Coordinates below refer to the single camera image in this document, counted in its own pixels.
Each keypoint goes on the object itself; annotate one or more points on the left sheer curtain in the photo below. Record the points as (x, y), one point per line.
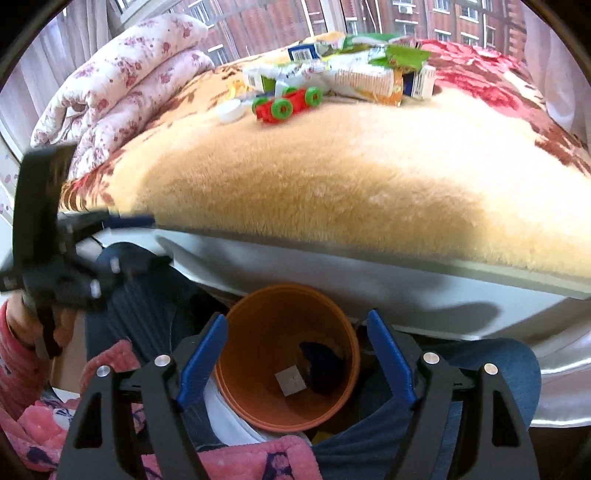
(64, 44)

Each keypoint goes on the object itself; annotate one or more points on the blue white medicine box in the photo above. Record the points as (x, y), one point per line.
(420, 85)

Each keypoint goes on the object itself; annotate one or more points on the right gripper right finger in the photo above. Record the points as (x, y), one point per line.
(492, 442)

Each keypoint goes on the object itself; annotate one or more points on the blue barcode carton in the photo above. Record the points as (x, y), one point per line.
(303, 52)

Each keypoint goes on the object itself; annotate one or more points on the white bottle cap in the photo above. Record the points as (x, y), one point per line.
(230, 111)

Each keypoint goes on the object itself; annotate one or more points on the person's left hand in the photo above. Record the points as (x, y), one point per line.
(26, 327)

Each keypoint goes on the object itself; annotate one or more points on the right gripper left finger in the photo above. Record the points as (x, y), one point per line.
(123, 416)

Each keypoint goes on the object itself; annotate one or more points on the folded floral white quilt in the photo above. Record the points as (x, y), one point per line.
(110, 99)

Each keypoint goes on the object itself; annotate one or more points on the small grey white box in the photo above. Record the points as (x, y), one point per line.
(290, 381)

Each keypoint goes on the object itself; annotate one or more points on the white orange snack bag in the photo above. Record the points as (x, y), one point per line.
(358, 80)

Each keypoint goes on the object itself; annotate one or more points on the sheer curtain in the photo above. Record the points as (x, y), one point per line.
(64, 44)
(557, 76)

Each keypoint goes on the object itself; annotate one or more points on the orange plastic trash bin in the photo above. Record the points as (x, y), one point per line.
(265, 330)

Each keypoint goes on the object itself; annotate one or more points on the right sheer curtain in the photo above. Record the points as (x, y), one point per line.
(557, 76)

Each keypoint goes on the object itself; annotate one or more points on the pink fleece robe hem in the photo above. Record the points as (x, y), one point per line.
(288, 457)

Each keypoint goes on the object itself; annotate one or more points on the floral plush blanket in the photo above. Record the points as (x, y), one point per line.
(481, 172)

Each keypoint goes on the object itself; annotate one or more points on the pink fleece left sleeve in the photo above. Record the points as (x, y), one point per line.
(35, 428)

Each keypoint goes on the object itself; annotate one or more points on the blue jeans legs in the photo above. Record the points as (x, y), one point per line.
(363, 438)

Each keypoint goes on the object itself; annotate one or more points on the red green toy car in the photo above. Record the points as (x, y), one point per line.
(294, 101)

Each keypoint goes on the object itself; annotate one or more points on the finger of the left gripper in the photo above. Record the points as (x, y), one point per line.
(112, 221)

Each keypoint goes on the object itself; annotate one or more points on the blue knitted cloth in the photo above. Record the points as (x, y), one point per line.
(324, 371)

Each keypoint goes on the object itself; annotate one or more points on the green foil wrapper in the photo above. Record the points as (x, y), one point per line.
(386, 50)

